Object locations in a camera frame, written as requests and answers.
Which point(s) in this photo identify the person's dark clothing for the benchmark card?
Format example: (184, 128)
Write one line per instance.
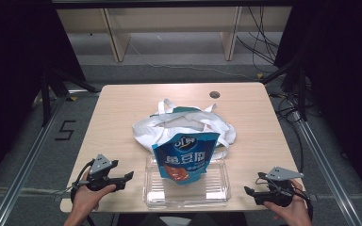
(207, 219)

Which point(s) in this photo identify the aluminium floor rail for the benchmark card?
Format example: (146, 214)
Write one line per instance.
(28, 166)
(323, 169)

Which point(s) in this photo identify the yellow floor tape piece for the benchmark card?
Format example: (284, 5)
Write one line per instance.
(72, 98)
(259, 75)

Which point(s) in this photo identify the black metal stand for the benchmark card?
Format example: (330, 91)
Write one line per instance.
(46, 100)
(301, 94)

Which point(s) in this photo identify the person's right hand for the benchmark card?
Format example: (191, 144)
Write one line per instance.
(290, 210)

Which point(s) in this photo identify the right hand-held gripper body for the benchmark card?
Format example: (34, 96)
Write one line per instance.
(279, 188)

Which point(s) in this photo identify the black curtain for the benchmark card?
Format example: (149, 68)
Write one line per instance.
(15, 62)
(342, 78)

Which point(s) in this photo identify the blue snack packet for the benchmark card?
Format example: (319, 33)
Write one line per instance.
(184, 157)

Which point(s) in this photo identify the light wooden desk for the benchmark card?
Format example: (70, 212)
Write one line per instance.
(176, 22)

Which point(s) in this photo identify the white patterned tote bag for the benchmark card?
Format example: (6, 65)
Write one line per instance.
(185, 125)

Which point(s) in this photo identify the person's left hand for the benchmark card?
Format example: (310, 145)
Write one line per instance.
(86, 199)

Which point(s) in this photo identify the clear plastic tray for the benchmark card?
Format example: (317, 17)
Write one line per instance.
(213, 191)

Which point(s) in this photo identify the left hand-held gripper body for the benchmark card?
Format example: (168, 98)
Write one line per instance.
(99, 166)

